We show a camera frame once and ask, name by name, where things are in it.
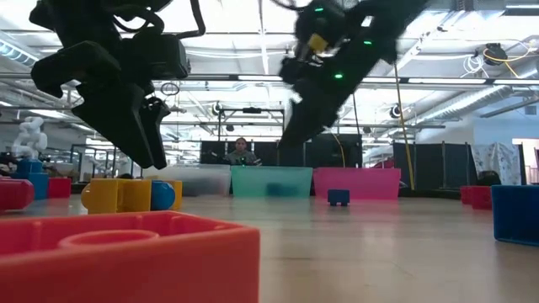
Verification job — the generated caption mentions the small blue toy block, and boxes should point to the small blue toy block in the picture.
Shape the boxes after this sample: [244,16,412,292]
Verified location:
[490,183,539,247]
[327,189,351,207]

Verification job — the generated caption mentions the black chair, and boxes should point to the black chair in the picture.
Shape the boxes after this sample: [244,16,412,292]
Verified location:
[478,170,502,187]

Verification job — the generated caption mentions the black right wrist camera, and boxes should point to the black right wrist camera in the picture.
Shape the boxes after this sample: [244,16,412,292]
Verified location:
[279,56,313,85]

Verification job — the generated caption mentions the teal plastic bin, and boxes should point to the teal plastic bin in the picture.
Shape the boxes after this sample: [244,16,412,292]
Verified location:
[230,165,314,199]

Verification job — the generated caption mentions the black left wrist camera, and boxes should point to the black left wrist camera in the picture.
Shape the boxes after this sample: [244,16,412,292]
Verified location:
[134,33,189,81]

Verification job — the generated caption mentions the small orange toy block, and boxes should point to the small orange toy block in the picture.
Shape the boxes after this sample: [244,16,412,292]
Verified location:
[0,210,262,303]

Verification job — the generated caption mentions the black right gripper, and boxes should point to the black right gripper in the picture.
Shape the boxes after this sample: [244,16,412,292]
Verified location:
[277,0,397,148]

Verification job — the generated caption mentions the medium yellow toy block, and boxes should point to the medium yellow toy block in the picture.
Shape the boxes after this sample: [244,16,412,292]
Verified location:
[168,179,184,210]
[80,178,152,215]

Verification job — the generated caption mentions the person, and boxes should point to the person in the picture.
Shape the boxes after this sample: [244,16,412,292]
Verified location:
[224,136,259,167]

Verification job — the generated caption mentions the red plastic bin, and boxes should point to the red plastic bin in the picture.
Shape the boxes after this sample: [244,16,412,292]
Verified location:
[312,167,402,201]

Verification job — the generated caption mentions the yellow label sticker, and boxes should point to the yellow label sticker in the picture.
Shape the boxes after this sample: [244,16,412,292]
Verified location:
[306,32,329,54]

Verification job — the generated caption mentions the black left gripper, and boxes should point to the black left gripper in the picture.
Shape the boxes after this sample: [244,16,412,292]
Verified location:
[29,0,173,169]

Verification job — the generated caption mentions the black partition panels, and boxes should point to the black partition panels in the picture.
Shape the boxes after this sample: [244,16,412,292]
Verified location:
[200,133,364,167]
[392,141,472,190]

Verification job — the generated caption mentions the yellow hanging cable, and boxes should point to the yellow hanging cable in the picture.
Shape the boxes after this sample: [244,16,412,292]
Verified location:
[394,62,416,191]

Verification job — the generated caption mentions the white patterned cloth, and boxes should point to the white patterned cloth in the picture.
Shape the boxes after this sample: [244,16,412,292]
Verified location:
[470,141,523,186]

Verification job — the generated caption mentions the clear plastic bin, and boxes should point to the clear plastic bin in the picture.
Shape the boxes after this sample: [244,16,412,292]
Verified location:
[142,163,232,198]

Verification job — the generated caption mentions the long ceiling light bar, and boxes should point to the long ceiling light bar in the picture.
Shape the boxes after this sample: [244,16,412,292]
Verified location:
[237,74,283,82]

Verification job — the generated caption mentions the black aluminium table frame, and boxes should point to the black aluminium table frame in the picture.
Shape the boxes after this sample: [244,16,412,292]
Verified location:
[399,187,462,199]

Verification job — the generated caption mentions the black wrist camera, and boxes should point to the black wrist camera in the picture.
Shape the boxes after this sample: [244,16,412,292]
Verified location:
[134,33,189,81]
[279,56,313,85]

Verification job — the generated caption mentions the black gantry frame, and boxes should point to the black gantry frame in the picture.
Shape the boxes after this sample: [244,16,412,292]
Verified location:
[216,108,286,142]

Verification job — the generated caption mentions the black ceiling cable reel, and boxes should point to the black ceiling cable reel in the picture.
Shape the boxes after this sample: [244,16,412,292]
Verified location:
[482,40,535,79]

